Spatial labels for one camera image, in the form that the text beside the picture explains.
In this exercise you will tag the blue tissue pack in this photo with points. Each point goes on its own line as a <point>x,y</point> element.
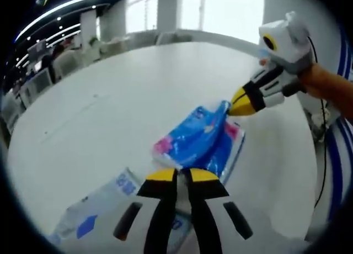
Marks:
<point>198,140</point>

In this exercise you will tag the curved ceiling light strip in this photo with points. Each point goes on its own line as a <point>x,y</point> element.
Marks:
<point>69,5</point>

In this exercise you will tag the bright window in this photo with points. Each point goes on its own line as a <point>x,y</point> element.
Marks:
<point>220,8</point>

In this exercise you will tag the green potted plant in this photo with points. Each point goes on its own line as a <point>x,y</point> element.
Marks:
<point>94,41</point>

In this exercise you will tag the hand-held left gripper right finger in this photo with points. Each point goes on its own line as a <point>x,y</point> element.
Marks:
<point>209,209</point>

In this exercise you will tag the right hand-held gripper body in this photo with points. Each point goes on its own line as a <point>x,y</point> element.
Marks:
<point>289,44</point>

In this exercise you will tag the clear bag with blue pad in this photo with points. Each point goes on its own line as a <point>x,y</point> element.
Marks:
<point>91,209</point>

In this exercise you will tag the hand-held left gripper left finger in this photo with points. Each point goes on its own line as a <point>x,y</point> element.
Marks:
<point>154,209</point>

